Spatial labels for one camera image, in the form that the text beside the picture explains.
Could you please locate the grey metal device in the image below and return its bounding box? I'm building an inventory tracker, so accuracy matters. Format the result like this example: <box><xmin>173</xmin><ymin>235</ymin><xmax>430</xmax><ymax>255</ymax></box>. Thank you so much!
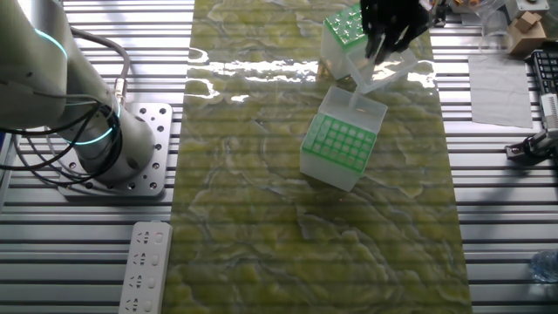
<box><xmin>505</xmin><ymin>0</ymin><xmax>551</xmax><ymax>14</ymax></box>

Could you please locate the brown cardboard box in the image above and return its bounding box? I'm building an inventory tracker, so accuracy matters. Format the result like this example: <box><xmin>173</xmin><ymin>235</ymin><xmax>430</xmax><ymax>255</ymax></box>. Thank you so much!
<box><xmin>507</xmin><ymin>10</ymin><xmax>548</xmax><ymax>57</ymax></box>

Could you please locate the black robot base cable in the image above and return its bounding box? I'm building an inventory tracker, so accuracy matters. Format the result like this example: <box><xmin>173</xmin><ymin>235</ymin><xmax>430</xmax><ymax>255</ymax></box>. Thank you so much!
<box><xmin>0</xmin><ymin>104</ymin><xmax>123</xmax><ymax>189</ymax></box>

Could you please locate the black metal bracket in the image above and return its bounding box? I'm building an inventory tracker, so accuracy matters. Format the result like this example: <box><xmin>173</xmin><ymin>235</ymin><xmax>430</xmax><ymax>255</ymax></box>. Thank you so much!
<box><xmin>431</xmin><ymin>0</ymin><xmax>450</xmax><ymax>28</ymax></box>

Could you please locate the white power strip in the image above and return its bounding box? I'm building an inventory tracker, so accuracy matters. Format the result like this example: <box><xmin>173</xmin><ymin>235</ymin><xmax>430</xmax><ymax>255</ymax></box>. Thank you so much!
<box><xmin>117</xmin><ymin>221</ymin><xmax>174</xmax><ymax>314</ymax></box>

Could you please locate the green marble patterned mat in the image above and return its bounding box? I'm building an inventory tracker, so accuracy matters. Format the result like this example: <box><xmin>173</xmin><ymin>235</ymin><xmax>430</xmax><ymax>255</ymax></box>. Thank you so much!
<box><xmin>160</xmin><ymin>0</ymin><xmax>474</xmax><ymax>314</ymax></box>

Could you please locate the black keyboard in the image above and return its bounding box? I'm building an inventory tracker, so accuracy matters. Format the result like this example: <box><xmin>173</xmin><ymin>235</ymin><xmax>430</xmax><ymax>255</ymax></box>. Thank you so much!
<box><xmin>530</xmin><ymin>48</ymin><xmax>558</xmax><ymax>96</ymax></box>

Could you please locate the clear water bottle blue cap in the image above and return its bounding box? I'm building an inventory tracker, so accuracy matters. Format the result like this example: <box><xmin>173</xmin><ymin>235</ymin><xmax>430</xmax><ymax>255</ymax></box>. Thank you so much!
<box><xmin>529</xmin><ymin>249</ymin><xmax>558</xmax><ymax>283</ymax></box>

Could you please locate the white paper sheet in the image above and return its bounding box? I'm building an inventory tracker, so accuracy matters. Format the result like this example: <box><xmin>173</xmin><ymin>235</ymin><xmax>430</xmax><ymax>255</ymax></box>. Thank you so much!
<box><xmin>467</xmin><ymin>55</ymin><xmax>535</xmax><ymax>130</ymax></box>

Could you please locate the grey cable metal connector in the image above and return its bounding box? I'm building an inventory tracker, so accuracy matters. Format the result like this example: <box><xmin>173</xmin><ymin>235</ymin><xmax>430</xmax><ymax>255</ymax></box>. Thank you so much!
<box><xmin>67</xmin><ymin>26</ymin><xmax>132</xmax><ymax>108</ymax></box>

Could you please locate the clear plastic container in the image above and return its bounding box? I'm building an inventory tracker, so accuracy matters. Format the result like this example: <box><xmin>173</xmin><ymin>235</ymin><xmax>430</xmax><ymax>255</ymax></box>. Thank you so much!
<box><xmin>477</xmin><ymin>0</ymin><xmax>515</xmax><ymax>54</ymax></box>

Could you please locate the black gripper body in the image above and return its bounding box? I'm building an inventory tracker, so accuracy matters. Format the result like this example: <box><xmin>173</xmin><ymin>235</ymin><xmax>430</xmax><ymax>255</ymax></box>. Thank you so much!
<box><xmin>359</xmin><ymin>0</ymin><xmax>432</xmax><ymax>34</ymax></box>

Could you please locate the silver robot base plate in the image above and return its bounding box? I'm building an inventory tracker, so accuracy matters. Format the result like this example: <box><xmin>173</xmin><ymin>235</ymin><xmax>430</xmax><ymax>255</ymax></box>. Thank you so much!
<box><xmin>58</xmin><ymin>102</ymin><xmax>174</xmax><ymax>197</ymax></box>

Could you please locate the clear tip box green rack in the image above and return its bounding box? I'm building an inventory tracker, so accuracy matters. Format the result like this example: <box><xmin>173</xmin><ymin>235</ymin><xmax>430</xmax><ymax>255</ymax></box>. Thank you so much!
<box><xmin>319</xmin><ymin>3</ymin><xmax>420</xmax><ymax>95</ymax></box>
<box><xmin>299</xmin><ymin>85</ymin><xmax>389</xmax><ymax>192</ymax></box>

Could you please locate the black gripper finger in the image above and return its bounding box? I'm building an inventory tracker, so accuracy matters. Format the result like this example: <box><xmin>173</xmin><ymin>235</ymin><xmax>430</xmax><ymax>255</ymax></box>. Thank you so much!
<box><xmin>379</xmin><ymin>24</ymin><xmax>422</xmax><ymax>65</ymax></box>
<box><xmin>364</xmin><ymin>25</ymin><xmax>388</xmax><ymax>61</ymax></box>

